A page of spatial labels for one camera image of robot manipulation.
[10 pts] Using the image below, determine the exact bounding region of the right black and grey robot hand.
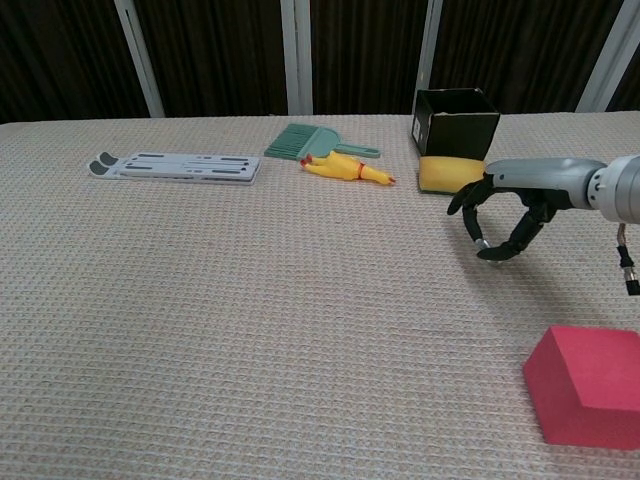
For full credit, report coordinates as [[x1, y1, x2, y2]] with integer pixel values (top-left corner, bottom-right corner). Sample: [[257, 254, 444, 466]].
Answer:
[[446, 157, 609, 264]]

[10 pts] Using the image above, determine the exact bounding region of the white folding laptop stand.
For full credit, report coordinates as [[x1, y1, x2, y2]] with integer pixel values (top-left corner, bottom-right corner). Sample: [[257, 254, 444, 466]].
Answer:
[[87, 151, 264, 187]]

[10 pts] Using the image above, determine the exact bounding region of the black open cardboard box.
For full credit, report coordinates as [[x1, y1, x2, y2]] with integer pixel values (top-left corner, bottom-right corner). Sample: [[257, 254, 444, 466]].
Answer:
[[411, 88, 502, 161]]

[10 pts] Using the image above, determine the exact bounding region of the yellow sponge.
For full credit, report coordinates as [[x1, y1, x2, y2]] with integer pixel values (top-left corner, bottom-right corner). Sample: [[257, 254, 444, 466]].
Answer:
[[417, 155, 489, 196]]

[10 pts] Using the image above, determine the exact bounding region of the yellow rubber chicken toy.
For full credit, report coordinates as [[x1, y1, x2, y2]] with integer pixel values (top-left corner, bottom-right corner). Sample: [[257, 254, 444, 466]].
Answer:
[[299, 153, 398, 189]]

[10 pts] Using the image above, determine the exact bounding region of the red foam block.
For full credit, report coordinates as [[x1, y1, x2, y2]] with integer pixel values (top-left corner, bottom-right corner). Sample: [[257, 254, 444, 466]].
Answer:
[[522, 325, 640, 450]]

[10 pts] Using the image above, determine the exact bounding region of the green plastic brush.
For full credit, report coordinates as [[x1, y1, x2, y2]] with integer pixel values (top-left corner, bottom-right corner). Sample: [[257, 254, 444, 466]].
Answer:
[[263, 123, 382, 162]]

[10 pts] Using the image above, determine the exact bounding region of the beige woven tablecloth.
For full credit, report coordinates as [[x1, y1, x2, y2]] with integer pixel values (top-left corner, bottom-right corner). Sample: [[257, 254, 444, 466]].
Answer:
[[0, 112, 640, 480]]

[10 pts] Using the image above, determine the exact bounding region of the dark curtain backdrop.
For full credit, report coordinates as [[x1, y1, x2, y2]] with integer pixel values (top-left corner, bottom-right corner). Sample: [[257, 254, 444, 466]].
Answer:
[[0, 0, 640, 124]]

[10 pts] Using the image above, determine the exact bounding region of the white frame post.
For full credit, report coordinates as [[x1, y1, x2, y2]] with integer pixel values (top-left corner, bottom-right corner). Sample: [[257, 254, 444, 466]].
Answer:
[[113, 0, 167, 119], [574, 0, 640, 114], [279, 0, 315, 116], [415, 0, 445, 94]]

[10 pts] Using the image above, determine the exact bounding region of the black wrist cable with connector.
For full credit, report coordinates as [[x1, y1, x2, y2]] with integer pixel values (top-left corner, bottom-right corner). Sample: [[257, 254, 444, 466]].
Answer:
[[615, 222, 640, 297]]

